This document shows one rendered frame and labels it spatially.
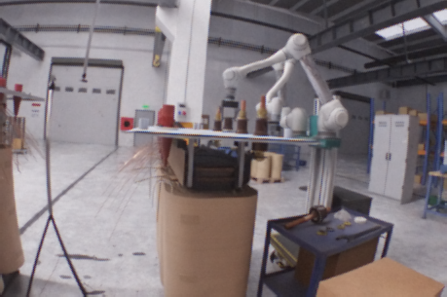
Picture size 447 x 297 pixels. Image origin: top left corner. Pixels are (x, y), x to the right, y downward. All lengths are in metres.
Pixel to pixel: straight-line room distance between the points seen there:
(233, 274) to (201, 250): 0.24
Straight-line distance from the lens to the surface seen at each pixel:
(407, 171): 5.89
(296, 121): 2.38
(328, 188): 2.23
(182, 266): 1.27
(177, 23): 7.14
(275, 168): 6.82
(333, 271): 1.38
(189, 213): 1.13
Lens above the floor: 1.39
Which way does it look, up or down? level
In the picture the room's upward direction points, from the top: 4 degrees clockwise
